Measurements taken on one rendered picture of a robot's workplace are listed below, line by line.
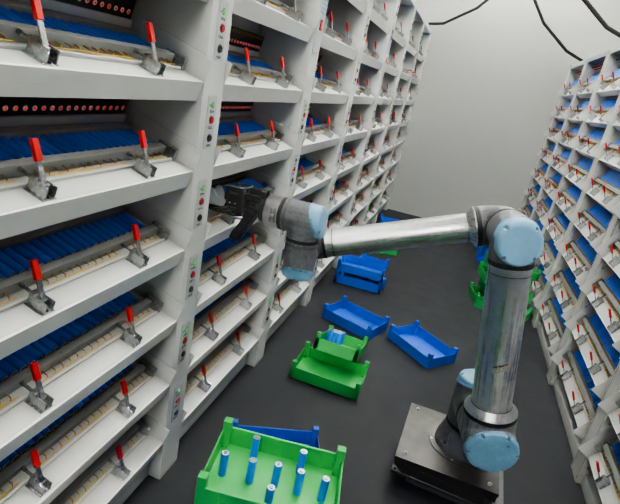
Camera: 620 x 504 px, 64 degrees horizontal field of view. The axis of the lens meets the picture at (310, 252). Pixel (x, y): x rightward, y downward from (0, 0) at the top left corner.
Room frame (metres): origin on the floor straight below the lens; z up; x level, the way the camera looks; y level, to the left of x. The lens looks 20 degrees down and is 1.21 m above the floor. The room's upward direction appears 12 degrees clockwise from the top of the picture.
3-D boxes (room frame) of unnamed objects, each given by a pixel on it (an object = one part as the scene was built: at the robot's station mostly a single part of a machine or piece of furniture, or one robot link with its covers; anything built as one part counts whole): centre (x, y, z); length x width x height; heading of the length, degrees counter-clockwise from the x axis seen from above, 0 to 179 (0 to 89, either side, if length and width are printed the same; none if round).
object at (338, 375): (1.86, -0.19, 0.04); 0.30 x 0.20 x 0.08; 76
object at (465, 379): (1.40, -0.64, 0.32); 0.17 x 0.15 x 0.18; 176
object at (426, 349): (2.27, -0.66, 0.04); 0.30 x 0.20 x 0.08; 37
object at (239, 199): (1.34, 0.20, 0.84); 0.12 x 0.08 x 0.09; 75
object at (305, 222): (1.30, 0.04, 0.84); 0.12 x 0.09 x 0.10; 75
